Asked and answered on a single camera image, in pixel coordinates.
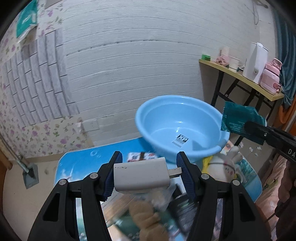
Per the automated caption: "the brown plush bear toy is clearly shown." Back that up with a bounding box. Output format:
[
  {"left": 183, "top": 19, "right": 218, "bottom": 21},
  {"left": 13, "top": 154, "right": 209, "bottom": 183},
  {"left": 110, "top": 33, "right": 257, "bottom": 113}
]
[{"left": 128, "top": 200, "right": 169, "bottom": 241}]

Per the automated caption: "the light blue plastic basin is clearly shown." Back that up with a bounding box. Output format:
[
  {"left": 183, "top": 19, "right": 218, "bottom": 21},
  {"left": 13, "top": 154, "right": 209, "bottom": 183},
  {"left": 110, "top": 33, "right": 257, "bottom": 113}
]
[{"left": 135, "top": 95, "right": 230, "bottom": 167}]

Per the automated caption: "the dark teal foil packet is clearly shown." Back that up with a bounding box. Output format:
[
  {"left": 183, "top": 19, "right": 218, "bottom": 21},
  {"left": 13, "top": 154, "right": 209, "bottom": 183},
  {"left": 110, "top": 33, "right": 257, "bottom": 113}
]
[{"left": 221, "top": 101, "right": 267, "bottom": 145}]

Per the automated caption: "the white electric kettle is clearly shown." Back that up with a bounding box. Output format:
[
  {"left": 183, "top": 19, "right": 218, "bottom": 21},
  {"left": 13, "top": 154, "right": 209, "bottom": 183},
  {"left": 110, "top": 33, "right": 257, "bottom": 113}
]
[{"left": 242, "top": 42, "right": 268, "bottom": 84}]

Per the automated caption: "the teal tissue pack on wall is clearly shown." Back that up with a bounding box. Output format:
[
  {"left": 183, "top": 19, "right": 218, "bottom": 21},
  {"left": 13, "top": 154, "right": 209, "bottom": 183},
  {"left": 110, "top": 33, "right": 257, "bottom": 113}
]
[{"left": 16, "top": 0, "right": 38, "bottom": 42}]

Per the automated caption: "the green small box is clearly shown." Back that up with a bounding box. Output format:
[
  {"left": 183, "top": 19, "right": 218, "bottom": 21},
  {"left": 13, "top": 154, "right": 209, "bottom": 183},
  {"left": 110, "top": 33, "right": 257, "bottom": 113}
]
[{"left": 201, "top": 54, "right": 211, "bottom": 61}]

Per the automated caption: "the yellow-topped side table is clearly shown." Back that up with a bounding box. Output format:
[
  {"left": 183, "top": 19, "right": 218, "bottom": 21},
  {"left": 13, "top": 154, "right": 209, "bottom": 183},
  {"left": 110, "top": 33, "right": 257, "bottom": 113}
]
[{"left": 199, "top": 59, "right": 284, "bottom": 120}]

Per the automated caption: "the small picture-printed folding table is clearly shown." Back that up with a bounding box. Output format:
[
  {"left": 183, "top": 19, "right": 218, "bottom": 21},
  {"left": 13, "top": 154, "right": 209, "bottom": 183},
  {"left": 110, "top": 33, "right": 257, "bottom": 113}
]
[{"left": 54, "top": 136, "right": 263, "bottom": 241}]

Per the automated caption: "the white wall socket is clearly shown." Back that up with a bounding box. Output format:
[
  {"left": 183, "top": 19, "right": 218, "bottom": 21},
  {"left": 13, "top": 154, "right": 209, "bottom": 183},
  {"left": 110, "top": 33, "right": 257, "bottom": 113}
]
[{"left": 82, "top": 118, "right": 100, "bottom": 132}]

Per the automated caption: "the pink small ornament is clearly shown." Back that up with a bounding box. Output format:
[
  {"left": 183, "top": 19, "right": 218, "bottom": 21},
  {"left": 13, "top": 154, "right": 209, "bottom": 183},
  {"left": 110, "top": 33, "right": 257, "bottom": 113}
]
[{"left": 215, "top": 55, "right": 229, "bottom": 66}]

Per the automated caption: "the tissue pack with brown band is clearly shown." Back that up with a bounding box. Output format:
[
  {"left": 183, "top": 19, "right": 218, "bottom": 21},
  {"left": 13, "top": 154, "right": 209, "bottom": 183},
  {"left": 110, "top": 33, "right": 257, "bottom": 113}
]
[{"left": 127, "top": 152, "right": 158, "bottom": 162}]

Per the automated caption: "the white USB wall charger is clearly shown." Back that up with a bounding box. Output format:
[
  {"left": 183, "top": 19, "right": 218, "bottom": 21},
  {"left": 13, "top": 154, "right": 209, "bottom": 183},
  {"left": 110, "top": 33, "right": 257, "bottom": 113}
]
[{"left": 113, "top": 157, "right": 182, "bottom": 193}]

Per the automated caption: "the grey dustpan with handle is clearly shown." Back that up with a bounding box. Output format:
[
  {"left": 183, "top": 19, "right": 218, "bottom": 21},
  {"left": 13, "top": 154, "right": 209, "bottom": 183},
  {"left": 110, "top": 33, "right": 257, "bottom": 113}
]
[{"left": 0, "top": 136, "right": 40, "bottom": 189}]

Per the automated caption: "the pink water bottle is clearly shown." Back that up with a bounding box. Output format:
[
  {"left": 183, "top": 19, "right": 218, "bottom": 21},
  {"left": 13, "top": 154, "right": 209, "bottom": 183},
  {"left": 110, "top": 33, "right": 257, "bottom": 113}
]
[{"left": 260, "top": 58, "right": 282, "bottom": 95}]

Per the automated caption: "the white bunny plush toy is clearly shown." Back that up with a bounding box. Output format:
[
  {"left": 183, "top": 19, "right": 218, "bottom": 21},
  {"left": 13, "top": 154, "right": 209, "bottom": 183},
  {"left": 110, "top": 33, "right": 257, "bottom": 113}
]
[{"left": 206, "top": 146, "right": 245, "bottom": 183}]

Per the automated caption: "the white candle roll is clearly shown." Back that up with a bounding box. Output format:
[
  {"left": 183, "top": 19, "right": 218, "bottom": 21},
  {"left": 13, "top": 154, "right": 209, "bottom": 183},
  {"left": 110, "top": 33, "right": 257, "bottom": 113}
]
[{"left": 221, "top": 46, "right": 230, "bottom": 57}]

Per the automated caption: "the teal curtain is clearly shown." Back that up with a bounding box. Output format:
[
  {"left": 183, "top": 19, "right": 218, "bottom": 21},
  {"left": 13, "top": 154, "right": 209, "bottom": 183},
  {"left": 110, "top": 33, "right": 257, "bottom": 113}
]
[{"left": 273, "top": 9, "right": 295, "bottom": 108}]

